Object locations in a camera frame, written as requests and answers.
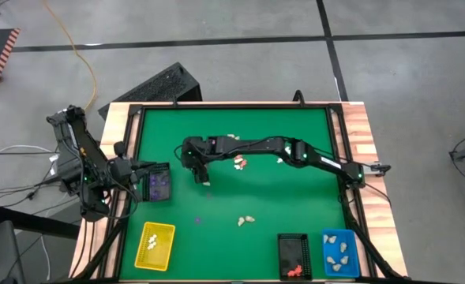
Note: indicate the black floor beam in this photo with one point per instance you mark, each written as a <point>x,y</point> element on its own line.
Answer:
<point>31,223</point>

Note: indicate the yellow plastic mesh basket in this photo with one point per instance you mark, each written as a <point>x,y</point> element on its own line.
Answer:
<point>165,256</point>

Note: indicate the wooden table board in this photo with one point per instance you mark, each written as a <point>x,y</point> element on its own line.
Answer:
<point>356,126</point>

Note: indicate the black metal table frame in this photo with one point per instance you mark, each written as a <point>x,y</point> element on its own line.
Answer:
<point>236,106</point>

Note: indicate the black plastic mesh basket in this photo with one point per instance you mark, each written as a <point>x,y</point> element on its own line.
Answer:
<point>145,185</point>
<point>293,252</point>

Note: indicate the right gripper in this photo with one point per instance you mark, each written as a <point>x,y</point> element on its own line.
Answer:
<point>196,152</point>

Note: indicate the blue plastic mesh basket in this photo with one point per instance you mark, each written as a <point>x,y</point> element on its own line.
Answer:
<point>334,249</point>

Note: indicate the orange skeleton figure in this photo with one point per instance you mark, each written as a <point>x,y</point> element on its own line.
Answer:
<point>238,158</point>
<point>298,270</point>
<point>243,163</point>
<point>292,272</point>

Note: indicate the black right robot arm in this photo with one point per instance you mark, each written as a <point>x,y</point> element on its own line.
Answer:
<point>327,161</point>

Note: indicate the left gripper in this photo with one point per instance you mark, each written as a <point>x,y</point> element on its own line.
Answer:
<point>123,170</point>

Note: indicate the black perforated computer case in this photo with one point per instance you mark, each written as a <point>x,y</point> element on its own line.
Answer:
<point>161,84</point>

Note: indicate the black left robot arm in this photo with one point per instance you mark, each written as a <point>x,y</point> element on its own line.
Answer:
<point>84,146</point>

